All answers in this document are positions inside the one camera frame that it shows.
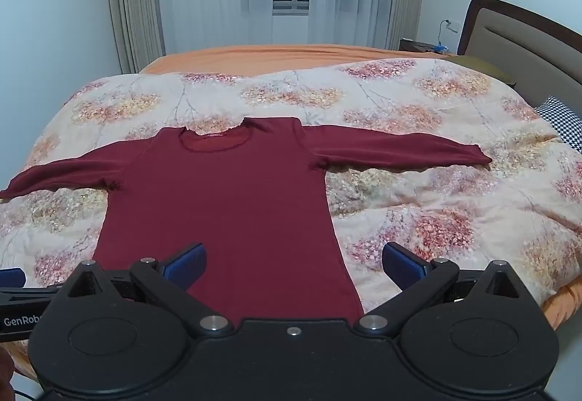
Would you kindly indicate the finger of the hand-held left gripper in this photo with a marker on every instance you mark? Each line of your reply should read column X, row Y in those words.
column 10, row 277

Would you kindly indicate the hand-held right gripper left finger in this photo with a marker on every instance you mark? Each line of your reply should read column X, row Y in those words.
column 187, row 265

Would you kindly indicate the floral beige blanket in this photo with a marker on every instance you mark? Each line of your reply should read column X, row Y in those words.
column 409, row 119

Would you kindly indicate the brown padded headboard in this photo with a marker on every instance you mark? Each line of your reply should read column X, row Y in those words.
column 523, row 37

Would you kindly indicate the white wall socket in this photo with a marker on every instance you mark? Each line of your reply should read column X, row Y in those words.
column 452, row 26

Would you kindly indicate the olive green pillow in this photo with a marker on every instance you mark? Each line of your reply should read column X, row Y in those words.
column 482, row 64

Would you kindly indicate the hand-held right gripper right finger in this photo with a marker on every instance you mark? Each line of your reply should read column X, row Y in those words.
column 402, row 267

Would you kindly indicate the houndstooth pillow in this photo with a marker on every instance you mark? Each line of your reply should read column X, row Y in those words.
column 564, row 121

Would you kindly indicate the small blue object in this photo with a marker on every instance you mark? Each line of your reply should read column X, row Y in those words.
column 441, row 48

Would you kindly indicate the maroon long-sleeve shirt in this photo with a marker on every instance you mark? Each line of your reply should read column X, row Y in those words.
column 227, row 201

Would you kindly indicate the dark wooden nightstand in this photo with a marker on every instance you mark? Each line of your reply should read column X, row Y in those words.
column 420, row 46

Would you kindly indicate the orange bed sheet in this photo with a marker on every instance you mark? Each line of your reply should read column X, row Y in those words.
column 273, row 58

